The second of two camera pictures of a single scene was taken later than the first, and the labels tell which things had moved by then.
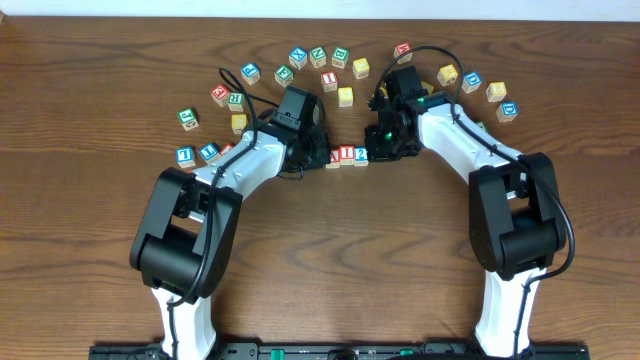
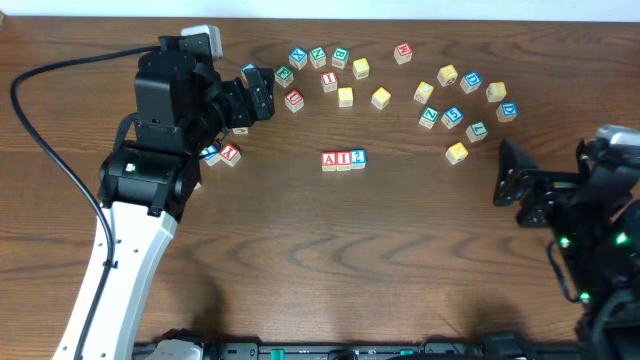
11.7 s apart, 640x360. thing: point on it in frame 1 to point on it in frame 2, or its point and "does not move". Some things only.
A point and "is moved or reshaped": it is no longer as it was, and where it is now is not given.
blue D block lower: [507, 111] does not move
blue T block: [208, 151] does not move
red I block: [346, 155] is moved or reshaped
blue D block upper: [471, 82] does not move
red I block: [329, 81] does not move
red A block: [335, 159] is moved or reshaped
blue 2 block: [361, 156] does not move
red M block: [400, 48] does not move
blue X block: [298, 57] does not move
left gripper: [316, 151] to [245, 103]
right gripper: [376, 145] to [542, 189]
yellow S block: [345, 96] does not move
